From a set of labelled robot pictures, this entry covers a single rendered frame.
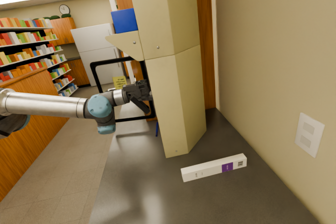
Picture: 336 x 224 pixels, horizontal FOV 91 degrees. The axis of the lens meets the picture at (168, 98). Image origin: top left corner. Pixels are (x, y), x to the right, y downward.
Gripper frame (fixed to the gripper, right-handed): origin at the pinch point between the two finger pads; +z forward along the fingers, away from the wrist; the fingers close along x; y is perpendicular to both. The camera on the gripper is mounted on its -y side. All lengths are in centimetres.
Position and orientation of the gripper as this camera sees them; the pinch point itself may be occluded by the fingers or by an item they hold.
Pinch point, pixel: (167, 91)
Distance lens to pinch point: 80.0
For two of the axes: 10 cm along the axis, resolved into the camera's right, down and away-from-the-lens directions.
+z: 9.8, -2.2, 0.5
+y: -1.8, -9.0, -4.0
